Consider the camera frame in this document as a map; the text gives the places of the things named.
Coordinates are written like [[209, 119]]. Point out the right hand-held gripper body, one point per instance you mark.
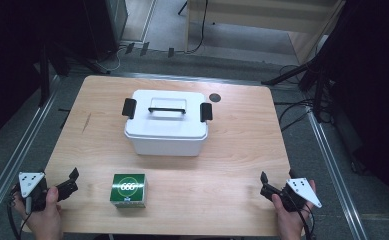
[[303, 192]]

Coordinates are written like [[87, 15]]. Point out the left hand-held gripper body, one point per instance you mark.
[[31, 183]]

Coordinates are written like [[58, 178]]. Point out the green cardboard box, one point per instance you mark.
[[128, 190]]

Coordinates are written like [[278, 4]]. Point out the white plastic storage box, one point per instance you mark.
[[167, 146]]

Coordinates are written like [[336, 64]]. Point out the person's right hand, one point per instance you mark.
[[290, 225]]

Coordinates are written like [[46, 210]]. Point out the person's left hand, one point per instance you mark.
[[47, 221]]

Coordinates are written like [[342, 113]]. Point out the black round table mark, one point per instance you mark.
[[214, 97]]

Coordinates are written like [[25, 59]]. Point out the black upright stand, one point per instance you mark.
[[44, 76]]

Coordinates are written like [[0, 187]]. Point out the black slanted stand leg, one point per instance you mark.
[[288, 74]]

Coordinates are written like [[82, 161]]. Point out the dark cabinet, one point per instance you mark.
[[105, 26]]

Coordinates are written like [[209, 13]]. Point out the light wooden furniture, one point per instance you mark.
[[265, 16]]

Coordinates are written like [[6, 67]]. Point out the metal floor rail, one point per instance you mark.
[[18, 150], [335, 173]]

